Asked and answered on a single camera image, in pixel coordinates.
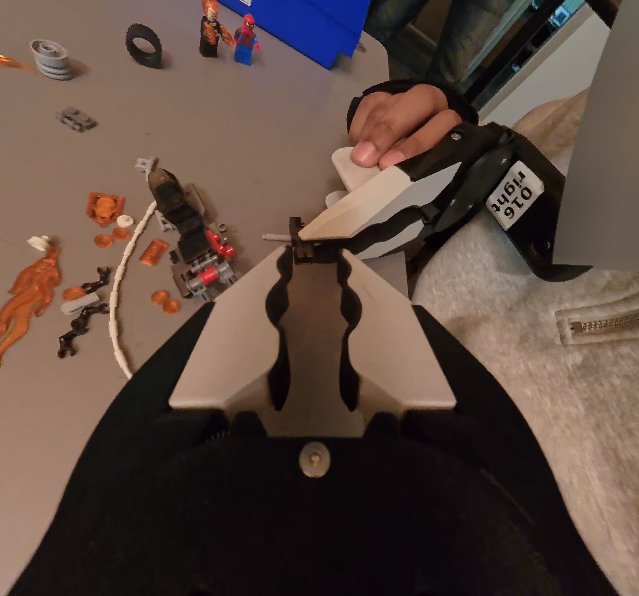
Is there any black toy motorcycle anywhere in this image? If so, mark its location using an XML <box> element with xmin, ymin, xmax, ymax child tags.
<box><xmin>147</xmin><ymin>167</ymin><xmax>238</xmax><ymax>302</ymax></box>

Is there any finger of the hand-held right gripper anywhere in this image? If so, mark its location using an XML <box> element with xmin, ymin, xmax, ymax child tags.
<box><xmin>319</xmin><ymin>208</ymin><xmax>435</xmax><ymax>261</ymax></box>
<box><xmin>297</xmin><ymin>162</ymin><xmax>464</xmax><ymax>243</ymax></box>

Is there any red and blue minifigure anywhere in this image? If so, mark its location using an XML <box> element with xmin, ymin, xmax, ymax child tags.
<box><xmin>233</xmin><ymin>12</ymin><xmax>261</xmax><ymax>66</ymax></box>

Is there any black chain piece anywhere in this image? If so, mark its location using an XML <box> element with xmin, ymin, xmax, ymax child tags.
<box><xmin>80</xmin><ymin>267</ymin><xmax>113</xmax><ymax>293</ymax></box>
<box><xmin>56</xmin><ymin>303</ymin><xmax>109</xmax><ymax>359</ymax></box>

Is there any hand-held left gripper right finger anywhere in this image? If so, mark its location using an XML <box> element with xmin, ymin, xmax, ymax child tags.
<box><xmin>337</xmin><ymin>249</ymin><xmax>457</xmax><ymax>412</ymax></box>

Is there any person's right hand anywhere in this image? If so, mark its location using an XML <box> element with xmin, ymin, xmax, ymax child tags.
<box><xmin>348</xmin><ymin>83</ymin><xmax>462</xmax><ymax>171</ymax></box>

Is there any flame-headed black minifigure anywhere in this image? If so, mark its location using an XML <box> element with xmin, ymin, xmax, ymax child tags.
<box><xmin>199</xmin><ymin>0</ymin><xmax>234</xmax><ymax>59</ymax></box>

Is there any light grey bar piece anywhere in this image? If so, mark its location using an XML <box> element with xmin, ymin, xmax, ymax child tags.
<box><xmin>60</xmin><ymin>293</ymin><xmax>101</xmax><ymax>315</ymax></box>

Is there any grey panel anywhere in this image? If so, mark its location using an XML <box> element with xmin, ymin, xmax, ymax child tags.
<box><xmin>551</xmin><ymin>0</ymin><xmax>639</xmax><ymax>267</ymax></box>

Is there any large orange flame piece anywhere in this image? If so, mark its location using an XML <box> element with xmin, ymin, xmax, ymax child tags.
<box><xmin>0</xmin><ymin>247</ymin><xmax>63</xmax><ymax>362</ymax></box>

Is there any orange rectangular tile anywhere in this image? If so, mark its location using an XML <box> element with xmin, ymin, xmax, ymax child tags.
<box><xmin>139</xmin><ymin>238</ymin><xmax>169</xmax><ymax>266</ymax></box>

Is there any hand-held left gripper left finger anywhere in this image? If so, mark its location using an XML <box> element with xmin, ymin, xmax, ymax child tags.
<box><xmin>169</xmin><ymin>246</ymin><xmax>295</xmax><ymax>412</ymax></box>

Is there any black bracket piece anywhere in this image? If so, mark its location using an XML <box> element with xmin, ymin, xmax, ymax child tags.
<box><xmin>290</xmin><ymin>216</ymin><xmax>315</xmax><ymax>263</ymax></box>

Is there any grey wheel hub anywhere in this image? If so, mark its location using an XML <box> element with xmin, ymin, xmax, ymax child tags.
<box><xmin>29</xmin><ymin>39</ymin><xmax>76</xmax><ymax>81</ymax></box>

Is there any black rubber tyre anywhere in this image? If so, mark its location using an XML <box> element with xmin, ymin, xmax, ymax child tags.
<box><xmin>125</xmin><ymin>23</ymin><xmax>164</xmax><ymax>69</ymax></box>

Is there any white chain piece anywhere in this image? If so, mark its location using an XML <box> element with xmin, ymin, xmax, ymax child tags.
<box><xmin>109</xmin><ymin>200</ymin><xmax>158</xmax><ymax>381</ymax></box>

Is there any orange skull shield tile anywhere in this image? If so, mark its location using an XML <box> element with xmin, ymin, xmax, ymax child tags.
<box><xmin>86</xmin><ymin>192</ymin><xmax>125</xmax><ymax>227</ymax></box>

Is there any dark grey hinge plate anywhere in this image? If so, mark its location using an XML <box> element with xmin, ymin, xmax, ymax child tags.
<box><xmin>56</xmin><ymin>106</ymin><xmax>99</xmax><ymax>134</ymax></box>

